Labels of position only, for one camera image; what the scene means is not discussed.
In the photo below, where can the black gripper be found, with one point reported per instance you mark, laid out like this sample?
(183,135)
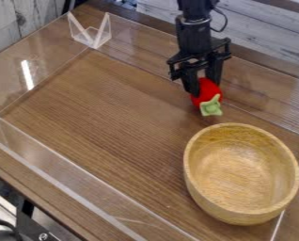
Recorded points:
(186,64)

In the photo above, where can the red felt strawberry toy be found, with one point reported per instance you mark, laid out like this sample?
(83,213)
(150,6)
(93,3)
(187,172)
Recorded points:
(209,101)

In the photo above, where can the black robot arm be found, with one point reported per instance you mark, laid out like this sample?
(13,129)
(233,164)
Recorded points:
(194,25)

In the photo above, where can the wooden bowl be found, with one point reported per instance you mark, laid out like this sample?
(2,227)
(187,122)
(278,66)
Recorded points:
(241,173)

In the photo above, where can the clear acrylic corner bracket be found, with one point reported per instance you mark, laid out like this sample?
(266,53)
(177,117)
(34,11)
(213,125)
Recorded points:
(91,36)

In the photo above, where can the clear acrylic front wall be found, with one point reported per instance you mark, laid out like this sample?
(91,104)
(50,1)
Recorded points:
(97,211)

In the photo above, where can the black table leg bracket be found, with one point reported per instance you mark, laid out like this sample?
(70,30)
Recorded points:
(31,230)

